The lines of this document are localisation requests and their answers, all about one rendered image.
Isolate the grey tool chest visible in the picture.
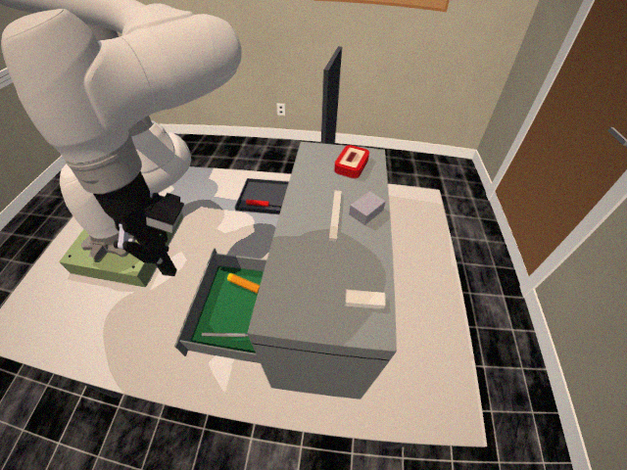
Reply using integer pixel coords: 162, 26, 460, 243
175, 142, 397, 400

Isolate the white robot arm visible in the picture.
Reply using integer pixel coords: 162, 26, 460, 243
0, 0, 242, 261

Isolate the black flat panel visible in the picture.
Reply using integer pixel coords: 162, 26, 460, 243
320, 46, 342, 144

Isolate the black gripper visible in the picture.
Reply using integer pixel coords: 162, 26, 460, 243
93, 171, 177, 276

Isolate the orange cylinder with yellow end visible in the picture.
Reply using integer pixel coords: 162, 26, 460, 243
227, 273, 260, 293

